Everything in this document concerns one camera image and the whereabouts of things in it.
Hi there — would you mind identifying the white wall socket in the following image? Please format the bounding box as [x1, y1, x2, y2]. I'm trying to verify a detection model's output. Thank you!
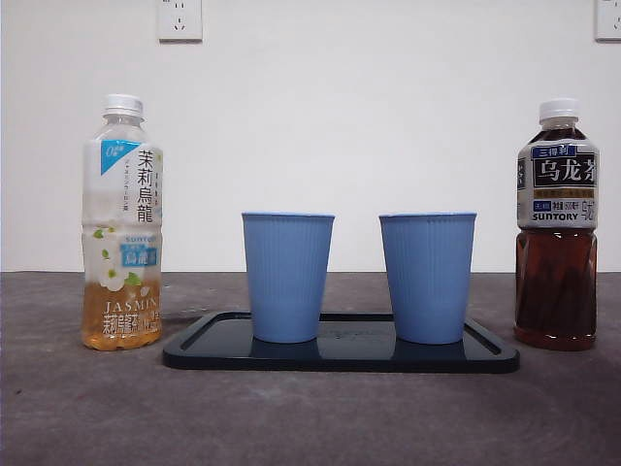
[157, 0, 204, 43]
[594, 0, 621, 42]

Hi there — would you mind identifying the dark rectangular tray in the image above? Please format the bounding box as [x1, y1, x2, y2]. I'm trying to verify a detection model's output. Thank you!
[161, 311, 522, 374]

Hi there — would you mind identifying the blue ribbed plastic cup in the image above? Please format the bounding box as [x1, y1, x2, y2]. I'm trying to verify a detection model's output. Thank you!
[241, 211, 337, 345]
[377, 211, 478, 346]

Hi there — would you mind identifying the dark oolong tea bottle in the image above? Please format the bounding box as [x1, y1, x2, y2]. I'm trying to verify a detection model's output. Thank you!
[512, 97, 599, 351]

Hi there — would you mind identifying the jasmine tea bottle white label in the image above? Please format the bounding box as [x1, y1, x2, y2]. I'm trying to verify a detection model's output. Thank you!
[80, 93, 165, 351]

